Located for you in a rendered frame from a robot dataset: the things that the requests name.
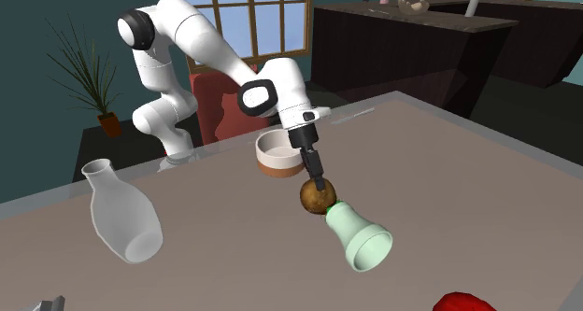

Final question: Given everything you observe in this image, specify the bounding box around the mint green bottle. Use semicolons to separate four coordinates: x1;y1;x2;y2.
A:
323;200;394;273

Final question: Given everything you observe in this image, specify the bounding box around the red armchair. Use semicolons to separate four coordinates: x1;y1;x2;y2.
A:
188;64;272;147

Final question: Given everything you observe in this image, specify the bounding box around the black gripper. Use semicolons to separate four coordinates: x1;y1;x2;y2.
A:
287;123;328;192

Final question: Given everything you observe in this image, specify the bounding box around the grey angular object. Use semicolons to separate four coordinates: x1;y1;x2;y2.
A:
20;295;66;311

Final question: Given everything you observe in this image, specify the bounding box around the grey brown table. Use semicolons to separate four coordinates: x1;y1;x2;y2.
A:
0;90;583;311

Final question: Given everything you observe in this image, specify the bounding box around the dark robot stand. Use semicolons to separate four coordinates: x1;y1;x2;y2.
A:
71;118;205;184

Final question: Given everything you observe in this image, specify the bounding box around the red rounded object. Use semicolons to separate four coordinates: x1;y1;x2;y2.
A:
431;291;499;311

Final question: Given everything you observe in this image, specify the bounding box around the brown potato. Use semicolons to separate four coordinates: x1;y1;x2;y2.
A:
299;177;338;216

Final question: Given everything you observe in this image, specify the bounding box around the dark counter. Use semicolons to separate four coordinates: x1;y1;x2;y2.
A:
310;0;583;120

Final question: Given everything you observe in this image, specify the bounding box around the wooden frame window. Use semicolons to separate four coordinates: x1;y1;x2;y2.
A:
167;0;317;75

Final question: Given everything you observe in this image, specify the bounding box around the white and brown bowl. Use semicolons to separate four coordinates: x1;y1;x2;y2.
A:
254;128;306;179

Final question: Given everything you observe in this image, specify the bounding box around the white vase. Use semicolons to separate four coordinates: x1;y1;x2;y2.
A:
80;158;164;264

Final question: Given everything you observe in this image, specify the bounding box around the potted green plant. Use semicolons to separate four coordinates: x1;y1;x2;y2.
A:
44;12;124;139

